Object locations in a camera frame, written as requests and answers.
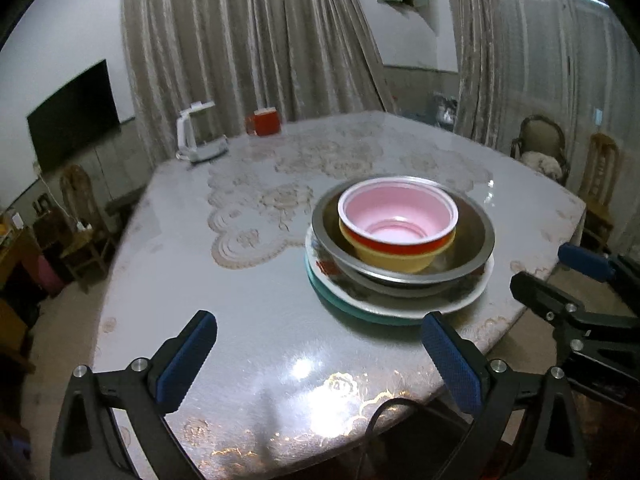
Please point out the wide beige curtain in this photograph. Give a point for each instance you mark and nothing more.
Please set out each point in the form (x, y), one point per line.
(250, 35)

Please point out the light blue round plate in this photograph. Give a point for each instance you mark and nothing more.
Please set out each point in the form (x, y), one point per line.
(340, 307)

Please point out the dark round-back armchair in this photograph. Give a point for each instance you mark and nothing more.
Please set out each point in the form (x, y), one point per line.
(542, 132)

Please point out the pale floral chair cushion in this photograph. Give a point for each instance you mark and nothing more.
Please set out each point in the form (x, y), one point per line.
(540, 162)

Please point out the narrow beige curtain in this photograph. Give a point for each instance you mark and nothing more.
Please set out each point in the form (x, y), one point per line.
(475, 60)

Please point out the red mug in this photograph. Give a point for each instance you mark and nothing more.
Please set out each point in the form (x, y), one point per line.
(265, 124)

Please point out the red bowl pink inside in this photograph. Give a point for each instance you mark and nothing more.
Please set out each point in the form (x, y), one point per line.
(395, 210)

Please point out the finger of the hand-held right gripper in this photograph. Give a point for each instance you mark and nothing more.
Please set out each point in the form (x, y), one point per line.
(585, 260)
(545, 302)

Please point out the black wall television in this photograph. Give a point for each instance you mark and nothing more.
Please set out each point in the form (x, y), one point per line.
(75, 115)

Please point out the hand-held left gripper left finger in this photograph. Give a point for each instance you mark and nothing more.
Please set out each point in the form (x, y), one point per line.
(185, 360)

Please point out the yellow plastic bowl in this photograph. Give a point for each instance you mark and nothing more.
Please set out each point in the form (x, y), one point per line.
(395, 260)

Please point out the wooden cabinet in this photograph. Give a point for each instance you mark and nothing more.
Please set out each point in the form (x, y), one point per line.
(15, 255)

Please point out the white electric kettle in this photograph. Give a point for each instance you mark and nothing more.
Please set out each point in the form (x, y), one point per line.
(182, 132)

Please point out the stainless steel bowl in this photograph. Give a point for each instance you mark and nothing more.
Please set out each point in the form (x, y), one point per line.
(475, 240)

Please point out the carved wooden chair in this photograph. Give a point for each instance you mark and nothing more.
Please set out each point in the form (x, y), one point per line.
(80, 180)

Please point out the white sheer curtain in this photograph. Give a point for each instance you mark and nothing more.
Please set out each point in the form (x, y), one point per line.
(550, 60)

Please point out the pink bin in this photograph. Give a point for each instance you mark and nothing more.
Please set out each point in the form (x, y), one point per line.
(50, 275)

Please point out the light wooden chair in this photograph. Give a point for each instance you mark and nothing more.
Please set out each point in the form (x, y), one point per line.
(602, 160)

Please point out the wooden stool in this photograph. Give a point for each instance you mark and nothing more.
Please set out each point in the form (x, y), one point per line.
(85, 252)

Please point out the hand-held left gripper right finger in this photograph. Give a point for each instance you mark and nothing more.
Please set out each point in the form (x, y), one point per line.
(452, 365)

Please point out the large white printed plate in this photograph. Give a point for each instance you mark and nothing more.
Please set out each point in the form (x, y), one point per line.
(450, 305)

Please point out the clear plastic bag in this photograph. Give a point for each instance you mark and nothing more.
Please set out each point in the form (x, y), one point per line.
(445, 107)

